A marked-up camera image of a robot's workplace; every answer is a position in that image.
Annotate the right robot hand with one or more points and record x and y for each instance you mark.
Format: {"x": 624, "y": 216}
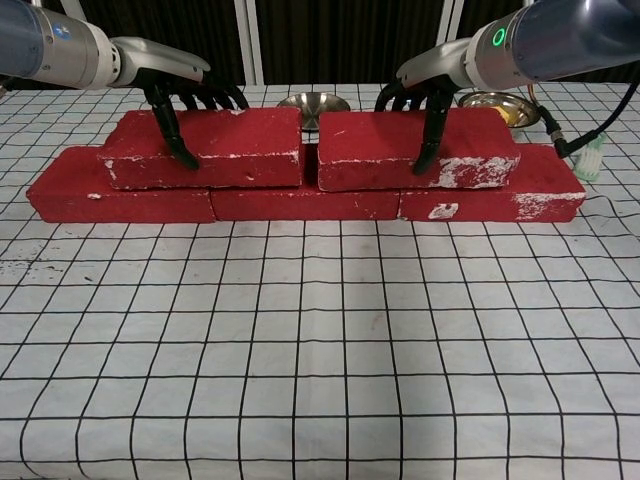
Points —
{"x": 440, "y": 62}

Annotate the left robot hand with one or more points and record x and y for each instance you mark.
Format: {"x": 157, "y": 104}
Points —
{"x": 160, "y": 57}

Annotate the red brick with white scuffs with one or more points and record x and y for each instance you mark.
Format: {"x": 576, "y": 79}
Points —
{"x": 375, "y": 135}

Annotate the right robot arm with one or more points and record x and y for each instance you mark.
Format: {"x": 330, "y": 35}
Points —
{"x": 550, "y": 40}

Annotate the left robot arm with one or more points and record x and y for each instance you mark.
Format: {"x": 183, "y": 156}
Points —
{"x": 55, "y": 47}

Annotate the yellow block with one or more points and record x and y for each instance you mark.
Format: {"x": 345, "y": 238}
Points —
{"x": 505, "y": 115}

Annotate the deep steel bowl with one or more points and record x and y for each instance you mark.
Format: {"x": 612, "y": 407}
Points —
{"x": 522, "y": 112}

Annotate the shallow steel dish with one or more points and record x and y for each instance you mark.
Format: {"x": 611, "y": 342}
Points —
{"x": 310, "y": 102}

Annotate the red brick with white patch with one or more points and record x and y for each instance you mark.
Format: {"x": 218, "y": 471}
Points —
{"x": 550, "y": 175}

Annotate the green brush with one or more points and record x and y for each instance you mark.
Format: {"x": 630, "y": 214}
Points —
{"x": 589, "y": 162}

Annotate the white black checkered tablecloth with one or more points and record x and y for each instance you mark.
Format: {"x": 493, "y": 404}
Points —
{"x": 320, "y": 375}

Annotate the wide white frame post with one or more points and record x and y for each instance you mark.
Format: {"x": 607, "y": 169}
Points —
{"x": 454, "y": 20}

